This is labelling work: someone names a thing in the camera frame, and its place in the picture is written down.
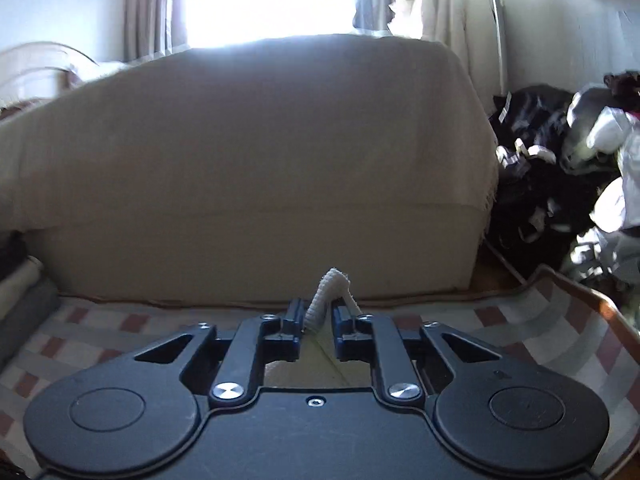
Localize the cream cardigan with green trim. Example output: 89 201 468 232
264 268 383 392

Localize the pile of dark clothes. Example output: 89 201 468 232
482 71 640 301

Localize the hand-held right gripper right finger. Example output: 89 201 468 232
332 305 502 405

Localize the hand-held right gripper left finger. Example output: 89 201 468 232
132 299 305 407

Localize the hanging cream cloth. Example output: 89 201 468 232
389 0 506 116

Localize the white pole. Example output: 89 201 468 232
487 0 508 96

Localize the cream curved furniture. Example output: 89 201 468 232
0 42 126 111

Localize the checked rug with dog print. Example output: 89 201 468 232
0 265 640 480

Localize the bright window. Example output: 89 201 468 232
185 0 358 51

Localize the cream folded garment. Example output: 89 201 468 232
0 255 46 311

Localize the beige sofa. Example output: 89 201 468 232
0 34 501 306

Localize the grey folded garment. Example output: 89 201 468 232
0 275 61 371

